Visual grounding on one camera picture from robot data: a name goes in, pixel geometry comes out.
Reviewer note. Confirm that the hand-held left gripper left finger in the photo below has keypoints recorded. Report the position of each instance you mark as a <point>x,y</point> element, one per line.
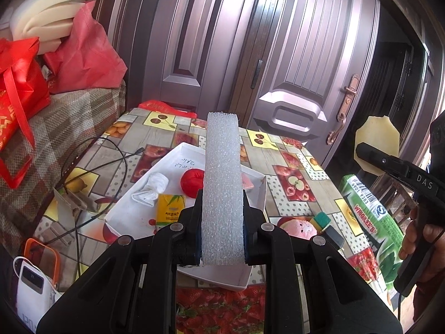
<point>189,222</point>

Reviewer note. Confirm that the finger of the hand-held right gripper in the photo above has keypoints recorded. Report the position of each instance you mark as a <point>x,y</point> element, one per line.
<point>382,161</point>

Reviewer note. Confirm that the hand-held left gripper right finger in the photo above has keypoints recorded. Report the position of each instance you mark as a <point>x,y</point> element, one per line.
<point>252,229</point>

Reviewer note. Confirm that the yellow packet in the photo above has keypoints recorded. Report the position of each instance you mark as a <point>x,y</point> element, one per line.
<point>168,210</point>

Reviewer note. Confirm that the cream octagonal sponge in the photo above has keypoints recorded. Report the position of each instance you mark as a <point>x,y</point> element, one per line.
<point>377,135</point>

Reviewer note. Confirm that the red plush ball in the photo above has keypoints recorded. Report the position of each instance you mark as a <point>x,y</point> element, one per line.
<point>192,182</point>

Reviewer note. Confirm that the white foam block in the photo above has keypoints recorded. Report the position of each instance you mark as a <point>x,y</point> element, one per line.
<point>222,188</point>

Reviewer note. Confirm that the white shallow tray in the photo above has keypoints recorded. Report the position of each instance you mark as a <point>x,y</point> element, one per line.
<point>139,212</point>

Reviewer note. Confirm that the person's right forearm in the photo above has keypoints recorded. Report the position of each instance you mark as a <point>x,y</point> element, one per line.
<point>431,299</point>

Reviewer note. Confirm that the person's right hand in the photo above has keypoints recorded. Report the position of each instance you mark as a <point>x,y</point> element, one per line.
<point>410,236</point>

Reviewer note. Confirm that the red flat packet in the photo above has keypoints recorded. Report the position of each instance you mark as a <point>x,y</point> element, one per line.
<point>248,182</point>

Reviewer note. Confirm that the pink plush toy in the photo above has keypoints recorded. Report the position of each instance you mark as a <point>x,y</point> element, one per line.
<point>300,229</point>

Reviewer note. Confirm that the fruit printed tablecloth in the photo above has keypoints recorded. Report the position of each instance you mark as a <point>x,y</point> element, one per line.
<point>306,195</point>

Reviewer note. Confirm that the green cardboard box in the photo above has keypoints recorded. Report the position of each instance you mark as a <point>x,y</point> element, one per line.
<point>375,229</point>

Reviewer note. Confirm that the green and yellow sponge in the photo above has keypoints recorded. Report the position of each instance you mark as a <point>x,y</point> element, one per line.
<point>321,220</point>

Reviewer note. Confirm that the dark grey sponge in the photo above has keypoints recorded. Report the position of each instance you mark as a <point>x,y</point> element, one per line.
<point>334,237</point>

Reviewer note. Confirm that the red plastic bag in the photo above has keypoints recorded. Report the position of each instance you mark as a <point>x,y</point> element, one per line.
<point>163,108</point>

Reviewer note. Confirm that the orange phone case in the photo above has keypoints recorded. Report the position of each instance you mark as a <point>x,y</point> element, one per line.
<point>55,261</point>

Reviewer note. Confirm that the plaid sofa cover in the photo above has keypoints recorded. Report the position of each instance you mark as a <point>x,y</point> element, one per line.
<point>69,118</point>

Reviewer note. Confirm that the white power bank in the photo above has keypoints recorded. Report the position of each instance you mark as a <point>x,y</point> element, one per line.
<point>33,290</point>

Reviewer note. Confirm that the purple metal door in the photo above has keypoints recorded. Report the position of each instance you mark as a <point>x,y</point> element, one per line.
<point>215,41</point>

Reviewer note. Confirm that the red nonwoven bag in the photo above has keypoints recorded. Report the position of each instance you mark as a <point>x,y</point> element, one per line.
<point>87,55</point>

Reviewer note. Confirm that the red gift bag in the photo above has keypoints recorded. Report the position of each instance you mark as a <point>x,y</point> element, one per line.
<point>17,94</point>

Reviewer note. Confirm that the stack of cream foam sheets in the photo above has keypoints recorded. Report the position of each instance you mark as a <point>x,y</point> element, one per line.
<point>41,17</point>

